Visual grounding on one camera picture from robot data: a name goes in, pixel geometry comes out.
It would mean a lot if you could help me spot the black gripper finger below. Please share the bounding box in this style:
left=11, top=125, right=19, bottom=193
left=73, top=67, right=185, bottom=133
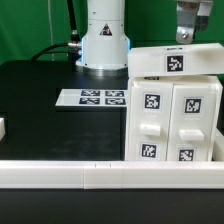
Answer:
left=176, top=0, right=199, bottom=44
left=197, top=0, right=214, bottom=31

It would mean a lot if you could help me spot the white cabinet top block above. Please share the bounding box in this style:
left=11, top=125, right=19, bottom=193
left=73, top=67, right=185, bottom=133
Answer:
left=128, top=43, right=224, bottom=78

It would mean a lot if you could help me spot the white cabinet body box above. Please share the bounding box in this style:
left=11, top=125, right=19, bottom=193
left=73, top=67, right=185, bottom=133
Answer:
left=125, top=76, right=222, bottom=162

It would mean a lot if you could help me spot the white cabinet door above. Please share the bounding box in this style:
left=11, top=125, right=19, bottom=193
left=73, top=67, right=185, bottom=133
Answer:
left=167, top=84, right=222, bottom=162
left=125, top=79, right=173, bottom=161

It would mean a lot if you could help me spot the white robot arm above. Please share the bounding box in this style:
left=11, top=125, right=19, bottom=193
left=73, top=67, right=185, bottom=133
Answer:
left=76, top=0, right=214, bottom=76

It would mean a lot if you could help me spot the white left fence stub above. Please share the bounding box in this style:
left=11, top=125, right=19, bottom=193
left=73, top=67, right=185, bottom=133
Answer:
left=0, top=118, right=5, bottom=141

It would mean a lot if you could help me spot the black cable bundle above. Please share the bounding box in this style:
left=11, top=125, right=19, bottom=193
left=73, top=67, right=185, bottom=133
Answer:
left=30, top=0, right=83, bottom=62

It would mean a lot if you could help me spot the white right fence rail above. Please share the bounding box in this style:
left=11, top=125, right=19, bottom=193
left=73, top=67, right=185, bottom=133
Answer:
left=213, top=130, right=224, bottom=162

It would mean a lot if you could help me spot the white fence rail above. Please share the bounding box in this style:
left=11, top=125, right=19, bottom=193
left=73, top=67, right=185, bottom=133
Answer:
left=0, top=161, right=224, bottom=189
left=213, top=130, right=224, bottom=162

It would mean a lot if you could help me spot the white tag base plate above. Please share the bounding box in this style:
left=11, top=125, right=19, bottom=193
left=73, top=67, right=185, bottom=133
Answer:
left=56, top=89, right=128, bottom=107

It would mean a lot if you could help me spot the white front fence rail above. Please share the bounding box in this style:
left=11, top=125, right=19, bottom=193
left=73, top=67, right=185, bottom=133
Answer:
left=0, top=161, right=224, bottom=189

